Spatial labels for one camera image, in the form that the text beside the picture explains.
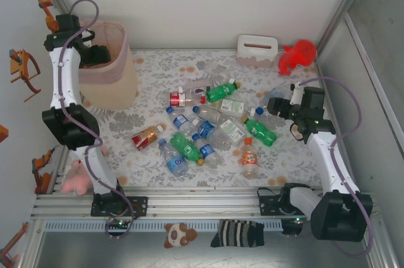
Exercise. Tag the bottle with cursive blue label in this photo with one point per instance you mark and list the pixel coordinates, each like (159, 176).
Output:
(175, 164)

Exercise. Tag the clear bottle red label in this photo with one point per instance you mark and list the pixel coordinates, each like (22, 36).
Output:
(177, 99)

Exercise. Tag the brown panda plush toy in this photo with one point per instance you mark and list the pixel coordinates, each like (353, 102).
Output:
(176, 235)

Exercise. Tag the aluminium frame leg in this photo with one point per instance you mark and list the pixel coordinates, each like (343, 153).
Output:
(30, 257)
(382, 258)

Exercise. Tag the green plastic bottle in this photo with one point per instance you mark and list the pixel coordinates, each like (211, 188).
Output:
(260, 132)
(186, 148)

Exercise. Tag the clear bottle purple label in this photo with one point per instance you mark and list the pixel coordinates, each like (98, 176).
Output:
(197, 90)

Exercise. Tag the green bottle white neck band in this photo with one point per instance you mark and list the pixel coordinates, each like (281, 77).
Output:
(219, 92)

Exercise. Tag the circuit board green light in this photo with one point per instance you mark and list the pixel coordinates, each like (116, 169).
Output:
(296, 220)
(120, 224)

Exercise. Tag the clear bottle white green label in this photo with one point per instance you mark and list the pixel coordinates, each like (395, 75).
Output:
(233, 131)
(232, 107)

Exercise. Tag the pink mesh waste bin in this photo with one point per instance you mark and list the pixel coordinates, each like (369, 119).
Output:
(120, 94)

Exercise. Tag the red plastic watering can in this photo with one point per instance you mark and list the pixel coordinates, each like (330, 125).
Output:
(300, 53)

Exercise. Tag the red yellow label bottle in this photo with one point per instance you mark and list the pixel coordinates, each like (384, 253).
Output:
(143, 138)

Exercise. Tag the blue label bottle white cap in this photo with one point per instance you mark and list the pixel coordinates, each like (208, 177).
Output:
(206, 129)

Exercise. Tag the floral grey tablecloth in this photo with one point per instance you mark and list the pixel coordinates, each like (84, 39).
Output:
(221, 179)

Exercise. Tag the white tissue box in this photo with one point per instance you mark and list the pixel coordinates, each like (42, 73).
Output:
(249, 39)

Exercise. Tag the black white striped sock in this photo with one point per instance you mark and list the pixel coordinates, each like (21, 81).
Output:
(236, 233)

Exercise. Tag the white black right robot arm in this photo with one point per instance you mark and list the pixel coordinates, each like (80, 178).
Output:
(331, 160)

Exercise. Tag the orange label bottle orange cap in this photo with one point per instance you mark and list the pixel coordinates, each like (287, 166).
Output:
(250, 158)

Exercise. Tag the pink pig plush toy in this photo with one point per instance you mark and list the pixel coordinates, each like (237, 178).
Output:
(75, 179)

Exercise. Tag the clear bottle blue cap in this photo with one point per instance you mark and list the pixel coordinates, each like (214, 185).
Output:
(210, 114)
(273, 93)

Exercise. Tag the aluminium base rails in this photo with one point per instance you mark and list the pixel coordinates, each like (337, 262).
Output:
(202, 205)

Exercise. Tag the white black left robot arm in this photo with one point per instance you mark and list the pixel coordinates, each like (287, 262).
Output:
(64, 79)

